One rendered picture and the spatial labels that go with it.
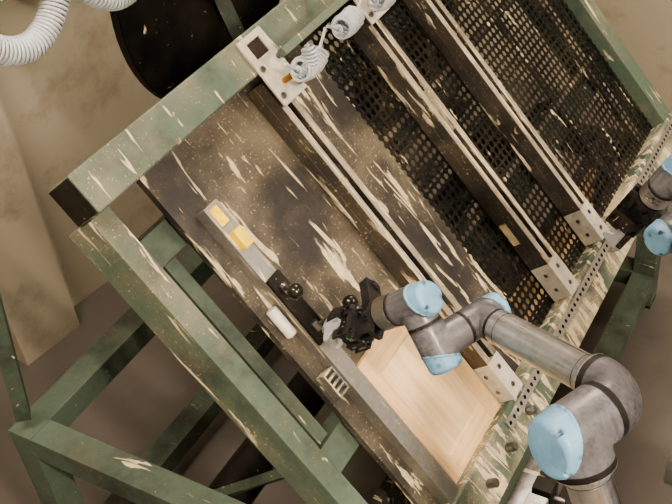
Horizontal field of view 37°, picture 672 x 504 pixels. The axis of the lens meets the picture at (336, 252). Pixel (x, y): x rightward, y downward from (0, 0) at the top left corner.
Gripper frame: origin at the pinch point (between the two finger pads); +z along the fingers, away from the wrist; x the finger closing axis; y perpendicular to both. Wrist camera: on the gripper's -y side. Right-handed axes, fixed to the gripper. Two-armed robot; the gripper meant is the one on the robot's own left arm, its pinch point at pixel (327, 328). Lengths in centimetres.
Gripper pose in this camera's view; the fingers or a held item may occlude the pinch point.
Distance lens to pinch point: 229.5
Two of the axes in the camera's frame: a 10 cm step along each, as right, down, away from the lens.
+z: -6.1, 2.9, 7.3
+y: -2.5, 8.1, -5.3
